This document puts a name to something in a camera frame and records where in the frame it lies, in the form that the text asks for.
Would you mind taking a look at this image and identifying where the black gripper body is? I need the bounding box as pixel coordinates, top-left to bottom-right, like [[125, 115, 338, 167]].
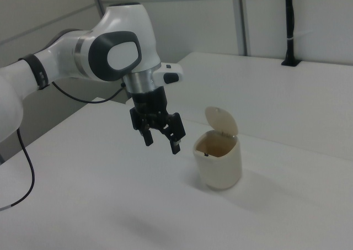
[[131, 86, 170, 129]]

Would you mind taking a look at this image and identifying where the small cream lidded bin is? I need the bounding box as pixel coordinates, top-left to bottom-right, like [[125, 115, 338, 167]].
[[192, 105, 243, 192]]

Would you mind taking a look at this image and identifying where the black pole with clamp base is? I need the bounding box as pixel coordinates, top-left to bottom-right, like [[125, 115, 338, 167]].
[[281, 0, 302, 67]]

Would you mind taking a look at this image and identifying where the grey partition post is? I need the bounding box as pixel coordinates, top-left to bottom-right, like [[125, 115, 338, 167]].
[[236, 0, 250, 56], [88, 0, 108, 17]]

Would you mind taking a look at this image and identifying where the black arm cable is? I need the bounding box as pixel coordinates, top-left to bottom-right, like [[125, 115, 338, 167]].
[[0, 80, 125, 212]]

